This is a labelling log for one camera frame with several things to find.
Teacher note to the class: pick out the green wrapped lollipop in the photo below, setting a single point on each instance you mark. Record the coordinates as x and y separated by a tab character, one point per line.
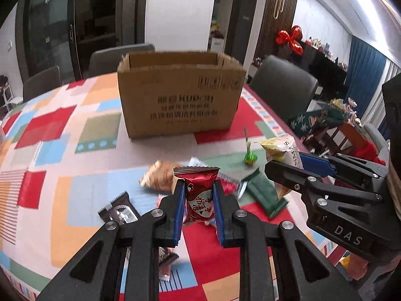
249	157

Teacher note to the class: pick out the red cloth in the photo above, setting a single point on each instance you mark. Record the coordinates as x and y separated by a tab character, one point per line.
371	153

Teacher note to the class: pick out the pink striped snack packet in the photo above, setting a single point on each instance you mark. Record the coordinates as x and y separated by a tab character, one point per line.
228	184

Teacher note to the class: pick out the white snack packet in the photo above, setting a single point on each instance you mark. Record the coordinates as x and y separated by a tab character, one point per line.
195	161

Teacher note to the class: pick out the colourful patchwork tablecloth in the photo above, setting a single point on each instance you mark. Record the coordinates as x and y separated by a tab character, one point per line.
78	163

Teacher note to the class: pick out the blue curtain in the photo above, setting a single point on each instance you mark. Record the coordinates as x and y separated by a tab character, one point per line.
365	75

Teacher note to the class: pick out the small brown snack packet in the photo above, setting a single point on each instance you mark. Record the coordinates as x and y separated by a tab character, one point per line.
166	258

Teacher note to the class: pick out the red foil balloon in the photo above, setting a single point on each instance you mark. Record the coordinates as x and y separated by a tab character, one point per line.
289	39

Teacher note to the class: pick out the dark sideboard cabinet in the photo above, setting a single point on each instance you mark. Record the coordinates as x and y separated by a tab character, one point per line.
325	69

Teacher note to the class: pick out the black framed glass door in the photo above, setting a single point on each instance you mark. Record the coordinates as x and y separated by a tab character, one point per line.
78	22

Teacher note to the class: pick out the orange beige snack packet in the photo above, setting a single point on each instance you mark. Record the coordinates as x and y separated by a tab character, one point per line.
158	177

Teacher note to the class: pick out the dark interior door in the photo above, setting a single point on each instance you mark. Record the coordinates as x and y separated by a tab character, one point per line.
244	22

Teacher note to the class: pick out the red snack packet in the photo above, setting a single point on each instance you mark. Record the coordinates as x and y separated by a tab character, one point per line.
199	191

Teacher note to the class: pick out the dark slatted wall panel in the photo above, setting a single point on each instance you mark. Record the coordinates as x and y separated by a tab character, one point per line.
269	28

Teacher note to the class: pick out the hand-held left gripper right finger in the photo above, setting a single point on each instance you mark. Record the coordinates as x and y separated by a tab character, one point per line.
219	214

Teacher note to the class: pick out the wooden side table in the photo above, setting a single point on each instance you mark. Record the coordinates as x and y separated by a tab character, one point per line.
347	136

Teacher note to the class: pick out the grey armchair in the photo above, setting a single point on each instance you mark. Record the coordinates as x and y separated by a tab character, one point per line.
376	136

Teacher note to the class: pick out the white storage box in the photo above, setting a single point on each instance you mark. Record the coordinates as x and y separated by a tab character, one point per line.
217	45

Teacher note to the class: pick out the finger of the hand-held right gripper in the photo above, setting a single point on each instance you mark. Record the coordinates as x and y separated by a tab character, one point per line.
283	174
313	163

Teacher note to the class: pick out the cream yellow snack packet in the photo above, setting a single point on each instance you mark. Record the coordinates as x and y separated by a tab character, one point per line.
278	150

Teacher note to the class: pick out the brown cardboard box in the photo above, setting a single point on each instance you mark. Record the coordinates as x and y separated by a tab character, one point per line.
175	100

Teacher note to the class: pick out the green printed cloth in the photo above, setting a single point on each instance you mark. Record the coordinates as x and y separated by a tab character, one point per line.
313	119

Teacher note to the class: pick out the dark green snack packet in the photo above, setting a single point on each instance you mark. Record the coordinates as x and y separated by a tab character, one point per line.
263	192

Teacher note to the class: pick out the grey dining chair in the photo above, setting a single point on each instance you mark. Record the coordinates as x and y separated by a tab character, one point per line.
109	59
282	81
40	83

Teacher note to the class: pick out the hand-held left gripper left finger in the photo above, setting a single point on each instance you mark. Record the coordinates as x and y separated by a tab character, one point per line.
178	213

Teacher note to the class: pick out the dark brown snack packet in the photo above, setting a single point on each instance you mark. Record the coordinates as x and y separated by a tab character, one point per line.
120	208

